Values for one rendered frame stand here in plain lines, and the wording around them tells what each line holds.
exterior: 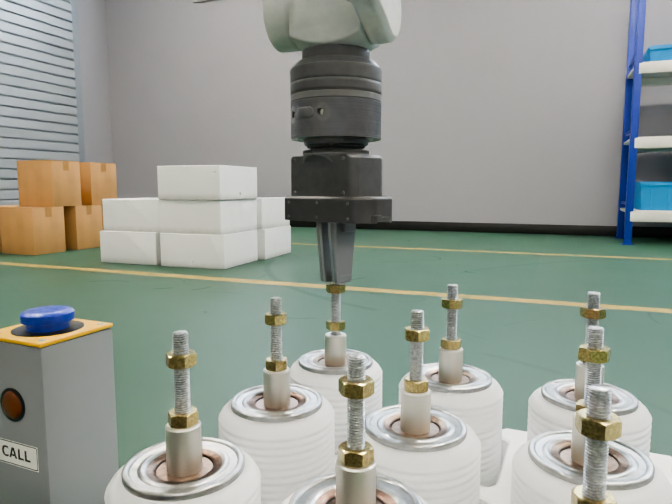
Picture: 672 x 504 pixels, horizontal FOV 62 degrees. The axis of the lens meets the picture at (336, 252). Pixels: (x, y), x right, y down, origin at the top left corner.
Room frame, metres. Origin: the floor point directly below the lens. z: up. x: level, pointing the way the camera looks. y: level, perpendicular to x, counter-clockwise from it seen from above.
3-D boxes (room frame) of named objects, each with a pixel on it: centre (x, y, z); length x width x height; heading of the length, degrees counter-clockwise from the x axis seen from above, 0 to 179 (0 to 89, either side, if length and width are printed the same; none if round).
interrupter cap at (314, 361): (0.55, 0.00, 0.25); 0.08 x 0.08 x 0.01
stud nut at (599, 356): (0.35, -0.17, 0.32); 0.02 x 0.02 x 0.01; 83
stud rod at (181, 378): (0.34, 0.10, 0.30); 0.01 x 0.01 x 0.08
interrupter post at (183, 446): (0.34, 0.10, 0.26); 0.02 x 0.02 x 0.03
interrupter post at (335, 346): (0.55, 0.00, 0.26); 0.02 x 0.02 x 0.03
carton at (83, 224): (3.95, 1.86, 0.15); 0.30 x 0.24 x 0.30; 69
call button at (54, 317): (0.45, 0.24, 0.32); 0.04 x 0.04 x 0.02
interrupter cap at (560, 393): (0.46, -0.21, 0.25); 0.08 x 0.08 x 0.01
